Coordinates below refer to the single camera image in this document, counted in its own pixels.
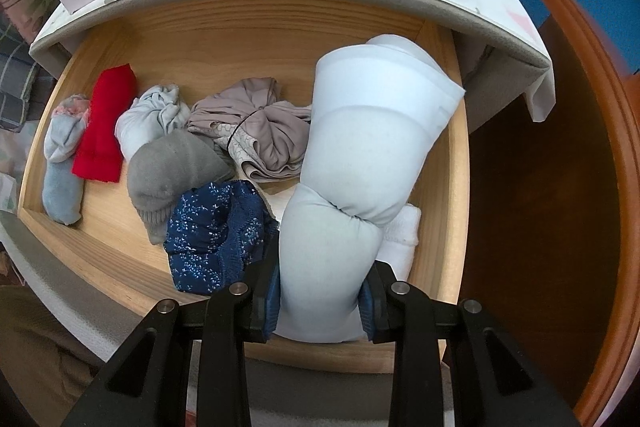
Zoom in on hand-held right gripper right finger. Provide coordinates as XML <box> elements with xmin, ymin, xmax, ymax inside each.
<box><xmin>357</xmin><ymin>259</ymin><xmax>581</xmax><ymax>427</ymax></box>

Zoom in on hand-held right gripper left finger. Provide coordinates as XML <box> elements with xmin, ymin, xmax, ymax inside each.
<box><xmin>60</xmin><ymin>252</ymin><xmax>282</xmax><ymax>427</ymax></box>

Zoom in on white garment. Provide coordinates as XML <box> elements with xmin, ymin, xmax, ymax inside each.
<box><xmin>375</xmin><ymin>203</ymin><xmax>422</xmax><ymax>282</ymax></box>

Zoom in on navy floral underwear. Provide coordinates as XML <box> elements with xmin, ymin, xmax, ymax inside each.
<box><xmin>164</xmin><ymin>181</ymin><xmax>281</xmax><ymax>295</ymax></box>

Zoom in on large light blue garment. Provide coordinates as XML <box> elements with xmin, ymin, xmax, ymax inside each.
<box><xmin>274</xmin><ymin>34</ymin><xmax>467</xmax><ymax>342</ymax></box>

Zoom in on grey knitted garment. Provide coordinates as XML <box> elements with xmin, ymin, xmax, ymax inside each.
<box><xmin>126</xmin><ymin>129</ymin><xmax>236</xmax><ymax>245</ymax></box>

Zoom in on beige underwear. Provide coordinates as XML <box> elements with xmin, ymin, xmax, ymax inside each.
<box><xmin>187</xmin><ymin>77</ymin><xmax>313</xmax><ymax>182</ymax></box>

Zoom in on pale blue knotted underwear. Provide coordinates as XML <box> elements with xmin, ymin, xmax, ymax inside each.
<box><xmin>115</xmin><ymin>85</ymin><xmax>193</xmax><ymax>162</ymax></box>

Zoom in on light blue floral-trim underwear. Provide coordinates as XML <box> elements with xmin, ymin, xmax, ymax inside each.
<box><xmin>41</xmin><ymin>94</ymin><xmax>93</xmax><ymax>225</ymax></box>

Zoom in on red underwear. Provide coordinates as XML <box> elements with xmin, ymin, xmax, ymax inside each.
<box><xmin>71</xmin><ymin>63</ymin><xmax>138</xmax><ymax>184</ymax></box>

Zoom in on wooden drawer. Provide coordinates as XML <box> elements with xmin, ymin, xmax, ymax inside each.
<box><xmin>0</xmin><ymin>0</ymin><xmax>473</xmax><ymax>427</ymax></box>

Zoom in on brown wooden panel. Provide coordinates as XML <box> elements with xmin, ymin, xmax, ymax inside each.
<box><xmin>445</xmin><ymin>0</ymin><xmax>640</xmax><ymax>427</ymax></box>

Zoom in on person's beige trousers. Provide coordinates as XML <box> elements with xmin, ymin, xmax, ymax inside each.
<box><xmin>0</xmin><ymin>287</ymin><xmax>121</xmax><ymax>427</ymax></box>

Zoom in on white floral bedding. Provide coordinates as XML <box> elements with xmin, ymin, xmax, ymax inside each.
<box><xmin>0</xmin><ymin>127</ymin><xmax>31</xmax><ymax>212</ymax></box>

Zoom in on plaid blanket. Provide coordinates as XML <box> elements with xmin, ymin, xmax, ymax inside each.
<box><xmin>0</xmin><ymin>24</ymin><xmax>43</xmax><ymax>132</ymax></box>

